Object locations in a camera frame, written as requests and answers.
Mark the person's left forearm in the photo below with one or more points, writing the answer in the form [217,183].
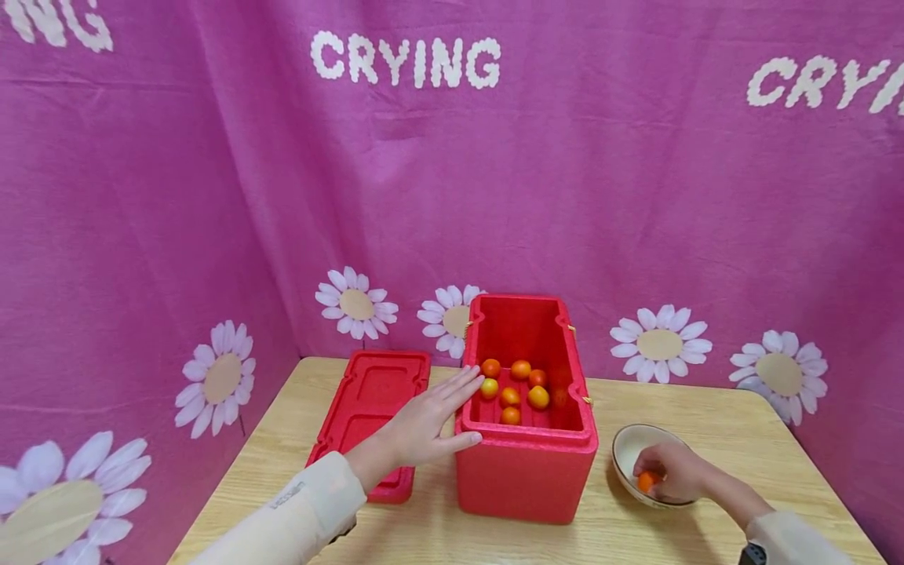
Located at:
[296,510]

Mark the person's right forearm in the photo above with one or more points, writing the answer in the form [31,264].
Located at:
[770,522]

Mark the black wrist band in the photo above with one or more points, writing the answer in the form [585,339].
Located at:
[753,554]

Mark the person's right hand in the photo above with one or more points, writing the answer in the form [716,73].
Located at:
[678,471]

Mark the white bowl with dark rim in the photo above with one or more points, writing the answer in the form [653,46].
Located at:
[628,449]

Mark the person's left thumb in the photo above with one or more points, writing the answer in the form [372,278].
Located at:
[460,442]

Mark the group of small tomatoes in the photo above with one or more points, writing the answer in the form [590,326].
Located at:
[521,369]

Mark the person's left hand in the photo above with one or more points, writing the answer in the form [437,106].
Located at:
[413,431]

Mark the person's left fingers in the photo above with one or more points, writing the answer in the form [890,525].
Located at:
[455,392]

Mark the single orange cherry tomato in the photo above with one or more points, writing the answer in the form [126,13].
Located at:
[646,482]

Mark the red foam box lid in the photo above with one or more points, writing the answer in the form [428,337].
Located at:
[367,392]

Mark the red foam cooler box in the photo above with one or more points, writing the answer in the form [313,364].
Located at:
[522,480]

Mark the person's right fingers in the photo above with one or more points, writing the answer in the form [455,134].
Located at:
[648,463]

